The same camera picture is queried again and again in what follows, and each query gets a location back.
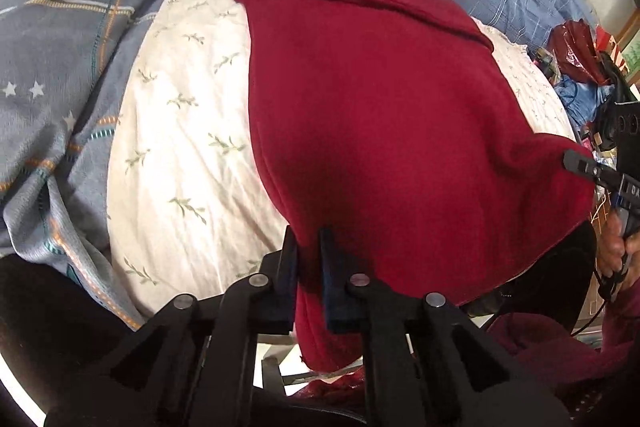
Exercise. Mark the white leaf print sheet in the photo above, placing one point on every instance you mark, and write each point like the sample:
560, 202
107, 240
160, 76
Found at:
185, 147

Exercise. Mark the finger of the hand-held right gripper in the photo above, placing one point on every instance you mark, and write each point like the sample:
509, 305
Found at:
587, 167

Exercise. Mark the red plastic bag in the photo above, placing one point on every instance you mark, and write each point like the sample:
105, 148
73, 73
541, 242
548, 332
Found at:
575, 49

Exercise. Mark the person's right hand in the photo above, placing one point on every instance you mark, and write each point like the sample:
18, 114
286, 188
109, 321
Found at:
612, 252

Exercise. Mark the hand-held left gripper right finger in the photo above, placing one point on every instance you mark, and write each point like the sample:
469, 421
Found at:
331, 287

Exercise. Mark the red knit sweater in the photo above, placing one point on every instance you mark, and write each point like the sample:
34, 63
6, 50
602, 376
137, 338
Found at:
390, 117

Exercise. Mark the person's maroon garment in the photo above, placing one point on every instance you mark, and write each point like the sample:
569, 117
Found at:
575, 367

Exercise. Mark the grey star print quilt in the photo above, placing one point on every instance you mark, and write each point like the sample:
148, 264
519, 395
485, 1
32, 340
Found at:
55, 72

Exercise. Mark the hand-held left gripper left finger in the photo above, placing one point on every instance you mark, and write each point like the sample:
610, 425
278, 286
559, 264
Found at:
286, 277

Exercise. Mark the blue crumpled cloth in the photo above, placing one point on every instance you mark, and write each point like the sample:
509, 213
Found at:
582, 99

